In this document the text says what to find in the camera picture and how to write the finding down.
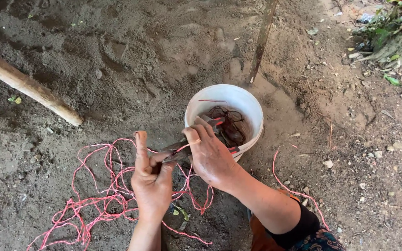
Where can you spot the black sleeve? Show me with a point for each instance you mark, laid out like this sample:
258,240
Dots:
302,223

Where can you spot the person's right fingers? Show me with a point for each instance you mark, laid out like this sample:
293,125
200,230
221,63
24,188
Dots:
198,130

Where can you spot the small green leaves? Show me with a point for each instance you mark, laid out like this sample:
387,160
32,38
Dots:
181,213

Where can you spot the white stone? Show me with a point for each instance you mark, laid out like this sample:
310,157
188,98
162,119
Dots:
328,164

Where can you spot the grey stone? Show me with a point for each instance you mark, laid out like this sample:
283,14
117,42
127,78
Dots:
98,74

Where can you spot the thin dark stake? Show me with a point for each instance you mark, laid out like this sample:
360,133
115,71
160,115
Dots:
262,38

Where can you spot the yellow-green leaf scrap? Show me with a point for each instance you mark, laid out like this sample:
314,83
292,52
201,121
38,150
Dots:
14,99

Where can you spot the white plastic bucket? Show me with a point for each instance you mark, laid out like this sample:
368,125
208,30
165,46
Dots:
236,96

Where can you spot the person's left hand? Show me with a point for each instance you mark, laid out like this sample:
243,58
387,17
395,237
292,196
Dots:
150,191

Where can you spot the light wooden pole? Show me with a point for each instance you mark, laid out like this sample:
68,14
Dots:
23,83

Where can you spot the tan flat stone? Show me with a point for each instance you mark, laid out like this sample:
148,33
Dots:
400,145

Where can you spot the green fallen leaf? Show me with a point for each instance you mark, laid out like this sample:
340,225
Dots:
392,80

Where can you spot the green plants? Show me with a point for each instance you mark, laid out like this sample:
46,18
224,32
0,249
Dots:
396,31

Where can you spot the dark patterned garment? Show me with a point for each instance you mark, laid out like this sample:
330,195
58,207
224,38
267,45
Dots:
321,242

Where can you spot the person's right hand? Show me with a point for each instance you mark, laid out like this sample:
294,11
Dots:
211,160

